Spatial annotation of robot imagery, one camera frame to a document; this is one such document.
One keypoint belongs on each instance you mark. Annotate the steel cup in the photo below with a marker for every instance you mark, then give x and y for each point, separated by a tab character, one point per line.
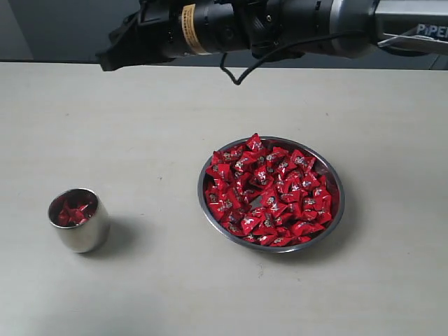
89	236

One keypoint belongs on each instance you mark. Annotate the pile of red candies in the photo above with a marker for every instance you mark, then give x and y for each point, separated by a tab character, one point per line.
266	199

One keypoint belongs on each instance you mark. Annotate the steel bowl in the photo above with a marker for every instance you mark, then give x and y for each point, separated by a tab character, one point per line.
334	175

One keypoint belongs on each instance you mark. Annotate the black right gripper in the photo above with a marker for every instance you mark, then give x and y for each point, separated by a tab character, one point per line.
162	31

